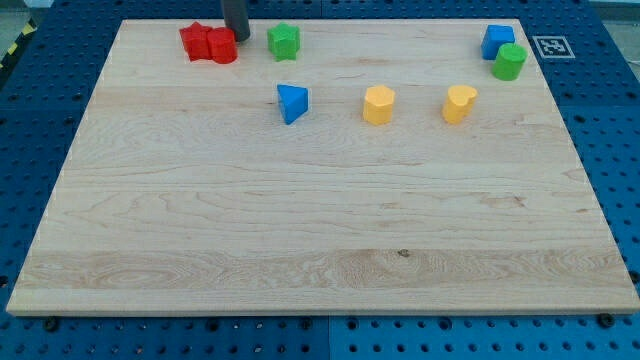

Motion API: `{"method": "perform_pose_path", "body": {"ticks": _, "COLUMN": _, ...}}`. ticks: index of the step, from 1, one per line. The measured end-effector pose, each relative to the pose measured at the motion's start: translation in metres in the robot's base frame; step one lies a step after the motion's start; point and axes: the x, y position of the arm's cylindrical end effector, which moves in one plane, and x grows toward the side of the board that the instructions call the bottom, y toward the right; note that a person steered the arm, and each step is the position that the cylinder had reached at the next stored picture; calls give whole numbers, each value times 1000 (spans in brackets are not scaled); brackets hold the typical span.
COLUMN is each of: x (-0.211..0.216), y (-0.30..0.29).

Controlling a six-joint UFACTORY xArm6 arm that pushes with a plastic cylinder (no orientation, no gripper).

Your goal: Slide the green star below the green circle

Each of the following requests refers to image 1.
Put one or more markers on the light wooden board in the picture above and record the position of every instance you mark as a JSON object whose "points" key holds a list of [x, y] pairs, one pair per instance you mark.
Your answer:
{"points": [[184, 192]]}

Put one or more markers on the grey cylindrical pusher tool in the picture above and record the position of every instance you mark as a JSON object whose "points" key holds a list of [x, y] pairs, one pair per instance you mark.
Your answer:
{"points": [[236, 18]]}

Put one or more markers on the green star block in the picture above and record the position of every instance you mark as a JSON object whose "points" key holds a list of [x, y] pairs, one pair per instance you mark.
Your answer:
{"points": [[284, 41]]}

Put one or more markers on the green cylinder block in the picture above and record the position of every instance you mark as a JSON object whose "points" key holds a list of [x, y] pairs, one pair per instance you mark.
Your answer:
{"points": [[509, 61]]}

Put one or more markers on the blue triangle block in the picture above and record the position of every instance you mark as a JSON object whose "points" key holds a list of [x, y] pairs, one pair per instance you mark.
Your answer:
{"points": [[293, 102]]}

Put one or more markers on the yellow black hazard tape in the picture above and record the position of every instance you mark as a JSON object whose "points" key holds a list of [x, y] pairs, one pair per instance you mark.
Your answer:
{"points": [[18, 45]]}

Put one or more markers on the blue cube block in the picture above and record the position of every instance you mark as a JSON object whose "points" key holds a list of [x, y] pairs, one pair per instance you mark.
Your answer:
{"points": [[494, 37]]}

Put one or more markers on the black screw bolt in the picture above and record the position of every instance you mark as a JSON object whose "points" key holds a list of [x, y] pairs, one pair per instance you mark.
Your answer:
{"points": [[50, 324], [606, 320]]}

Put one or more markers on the black screw bolt left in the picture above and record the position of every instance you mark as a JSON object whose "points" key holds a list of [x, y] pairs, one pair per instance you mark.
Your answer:
{"points": [[50, 324]]}

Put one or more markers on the yellow heart block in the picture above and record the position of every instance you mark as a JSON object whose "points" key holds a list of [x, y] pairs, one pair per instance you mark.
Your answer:
{"points": [[459, 102]]}

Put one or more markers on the red star block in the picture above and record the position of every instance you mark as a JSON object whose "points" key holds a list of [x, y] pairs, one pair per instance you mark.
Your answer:
{"points": [[195, 41]]}

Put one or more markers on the red cylinder block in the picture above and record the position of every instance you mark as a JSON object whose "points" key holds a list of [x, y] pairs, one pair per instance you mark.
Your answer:
{"points": [[222, 45]]}

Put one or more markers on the black screw bolt right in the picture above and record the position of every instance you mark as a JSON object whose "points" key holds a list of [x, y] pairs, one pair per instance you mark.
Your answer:
{"points": [[606, 320]]}

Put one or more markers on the white fiducial marker tag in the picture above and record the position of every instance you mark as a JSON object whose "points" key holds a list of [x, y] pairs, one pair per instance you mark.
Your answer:
{"points": [[553, 47]]}

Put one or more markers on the yellow hexagon block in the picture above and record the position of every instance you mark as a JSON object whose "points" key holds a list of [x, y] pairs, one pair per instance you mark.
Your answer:
{"points": [[378, 105]]}

